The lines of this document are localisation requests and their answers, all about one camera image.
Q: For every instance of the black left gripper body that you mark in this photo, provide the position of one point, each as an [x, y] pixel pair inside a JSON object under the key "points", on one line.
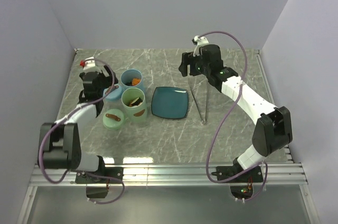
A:
{"points": [[105, 82]]}

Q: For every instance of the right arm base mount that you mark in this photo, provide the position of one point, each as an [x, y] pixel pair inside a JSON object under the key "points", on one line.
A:
{"points": [[245, 186]]}

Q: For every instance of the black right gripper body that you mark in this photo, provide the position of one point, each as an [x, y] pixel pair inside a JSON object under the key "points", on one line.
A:
{"points": [[201, 67]]}

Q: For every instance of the teal square plate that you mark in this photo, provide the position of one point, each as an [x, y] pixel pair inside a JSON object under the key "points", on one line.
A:
{"points": [[170, 103]]}

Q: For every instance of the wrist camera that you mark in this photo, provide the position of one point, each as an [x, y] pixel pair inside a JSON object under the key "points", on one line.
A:
{"points": [[199, 42], [89, 65]]}

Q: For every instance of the blue canister lid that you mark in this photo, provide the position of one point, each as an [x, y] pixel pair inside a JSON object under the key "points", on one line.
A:
{"points": [[115, 94]]}

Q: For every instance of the orange fried chicken piece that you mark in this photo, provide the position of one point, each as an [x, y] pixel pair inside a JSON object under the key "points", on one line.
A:
{"points": [[135, 81]]}

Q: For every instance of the metal tongs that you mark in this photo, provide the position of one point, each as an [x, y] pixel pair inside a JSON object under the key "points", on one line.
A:
{"points": [[202, 107]]}

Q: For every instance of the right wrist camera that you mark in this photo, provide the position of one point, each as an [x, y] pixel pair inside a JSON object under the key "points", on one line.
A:
{"points": [[199, 42]]}

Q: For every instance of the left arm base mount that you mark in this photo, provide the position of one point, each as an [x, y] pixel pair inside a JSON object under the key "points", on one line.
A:
{"points": [[98, 184]]}

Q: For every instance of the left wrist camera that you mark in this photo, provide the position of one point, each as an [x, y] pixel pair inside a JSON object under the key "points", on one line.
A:
{"points": [[89, 65]]}

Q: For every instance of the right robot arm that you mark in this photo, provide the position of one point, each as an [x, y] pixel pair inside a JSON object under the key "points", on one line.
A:
{"points": [[273, 127]]}

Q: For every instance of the blue cylindrical canister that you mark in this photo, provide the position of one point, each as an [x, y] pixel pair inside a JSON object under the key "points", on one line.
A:
{"points": [[132, 78]]}

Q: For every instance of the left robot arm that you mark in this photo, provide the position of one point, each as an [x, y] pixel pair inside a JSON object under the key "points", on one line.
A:
{"points": [[59, 143]]}

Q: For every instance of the green cylindrical canister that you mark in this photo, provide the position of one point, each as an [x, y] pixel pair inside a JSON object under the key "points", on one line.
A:
{"points": [[135, 114]]}

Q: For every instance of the green canister lid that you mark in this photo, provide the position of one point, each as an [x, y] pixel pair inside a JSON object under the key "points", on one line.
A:
{"points": [[113, 119]]}

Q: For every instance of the sushi roll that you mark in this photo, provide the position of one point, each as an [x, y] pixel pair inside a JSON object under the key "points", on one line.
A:
{"points": [[136, 102]]}

